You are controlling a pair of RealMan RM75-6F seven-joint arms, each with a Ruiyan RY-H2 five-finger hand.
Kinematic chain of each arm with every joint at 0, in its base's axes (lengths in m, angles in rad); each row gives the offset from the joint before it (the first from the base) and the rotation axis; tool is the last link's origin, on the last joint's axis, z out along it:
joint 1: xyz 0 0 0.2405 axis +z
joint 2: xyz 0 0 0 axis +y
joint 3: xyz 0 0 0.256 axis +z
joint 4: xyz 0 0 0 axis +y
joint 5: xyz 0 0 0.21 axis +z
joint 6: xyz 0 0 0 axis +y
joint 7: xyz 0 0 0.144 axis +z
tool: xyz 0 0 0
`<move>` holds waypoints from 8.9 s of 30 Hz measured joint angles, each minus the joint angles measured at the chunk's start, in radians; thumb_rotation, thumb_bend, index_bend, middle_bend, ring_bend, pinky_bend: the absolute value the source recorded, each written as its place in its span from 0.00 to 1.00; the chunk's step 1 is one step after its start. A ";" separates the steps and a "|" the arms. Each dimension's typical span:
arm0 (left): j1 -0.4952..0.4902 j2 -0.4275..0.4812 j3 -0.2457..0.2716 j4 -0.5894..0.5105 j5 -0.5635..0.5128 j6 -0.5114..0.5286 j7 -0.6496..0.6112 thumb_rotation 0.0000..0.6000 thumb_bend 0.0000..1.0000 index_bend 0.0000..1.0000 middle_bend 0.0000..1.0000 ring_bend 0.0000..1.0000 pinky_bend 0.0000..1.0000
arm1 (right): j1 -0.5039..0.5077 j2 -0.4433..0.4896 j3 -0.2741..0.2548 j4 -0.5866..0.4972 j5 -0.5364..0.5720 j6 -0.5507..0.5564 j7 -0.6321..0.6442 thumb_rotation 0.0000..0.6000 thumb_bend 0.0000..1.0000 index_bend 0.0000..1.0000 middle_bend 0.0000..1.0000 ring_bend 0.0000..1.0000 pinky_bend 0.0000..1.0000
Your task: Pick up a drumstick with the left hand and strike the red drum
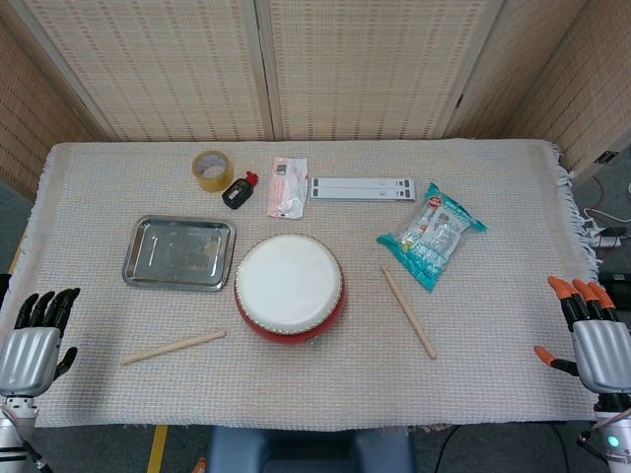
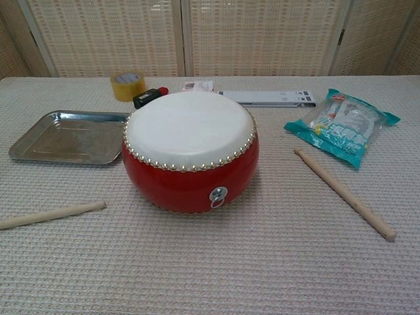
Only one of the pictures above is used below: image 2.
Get pink white sachet packet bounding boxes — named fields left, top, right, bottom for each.
left=181, top=78, right=216, bottom=93

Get red drum white skin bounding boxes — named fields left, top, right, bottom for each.
left=121, top=91, right=260, bottom=215

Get black and red marker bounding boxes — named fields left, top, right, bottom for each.
left=133, top=86, right=170, bottom=109

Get woven bamboo screen panel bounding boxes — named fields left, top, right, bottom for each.
left=19, top=0, right=186, bottom=78
left=327, top=0, right=419, bottom=77
left=180, top=0, right=350, bottom=78
left=390, top=0, right=420, bottom=77
left=0, top=0, right=56, bottom=79

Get white flat strip black marks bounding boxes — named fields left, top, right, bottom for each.
left=241, top=98, right=318, bottom=108
left=219, top=91, right=314, bottom=102

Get yellow packing tape roll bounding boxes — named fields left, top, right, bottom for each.
left=110, top=70, right=147, bottom=103

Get stainless steel tray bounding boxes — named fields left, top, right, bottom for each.
left=9, top=110, right=131, bottom=167

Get teal clear snack bag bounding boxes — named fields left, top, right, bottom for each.
left=283, top=88, right=401, bottom=171

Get wooden drumstick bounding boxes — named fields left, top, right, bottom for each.
left=0, top=201, right=108, bottom=230
left=293, top=146, right=397, bottom=243

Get white woven tablecloth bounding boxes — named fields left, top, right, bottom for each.
left=0, top=75, right=420, bottom=315

